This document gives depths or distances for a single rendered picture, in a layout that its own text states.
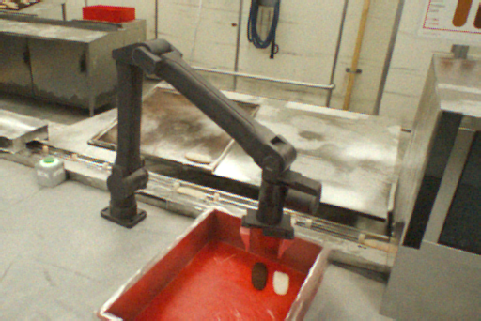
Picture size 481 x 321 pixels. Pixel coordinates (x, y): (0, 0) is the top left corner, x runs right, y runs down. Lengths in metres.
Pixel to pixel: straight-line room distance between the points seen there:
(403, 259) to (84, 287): 0.70
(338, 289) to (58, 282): 0.67
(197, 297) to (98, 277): 0.25
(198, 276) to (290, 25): 4.09
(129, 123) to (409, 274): 0.72
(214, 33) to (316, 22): 1.16
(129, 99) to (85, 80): 3.11
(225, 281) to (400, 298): 0.38
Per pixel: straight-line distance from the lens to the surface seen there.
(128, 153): 1.14
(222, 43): 5.19
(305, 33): 4.90
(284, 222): 1.00
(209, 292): 1.04
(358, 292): 1.14
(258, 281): 1.07
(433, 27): 1.84
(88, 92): 4.19
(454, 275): 1.03
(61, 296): 1.05
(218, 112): 0.93
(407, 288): 1.05
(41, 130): 1.74
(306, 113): 1.78
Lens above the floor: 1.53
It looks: 24 degrees down
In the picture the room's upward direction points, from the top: 2 degrees clockwise
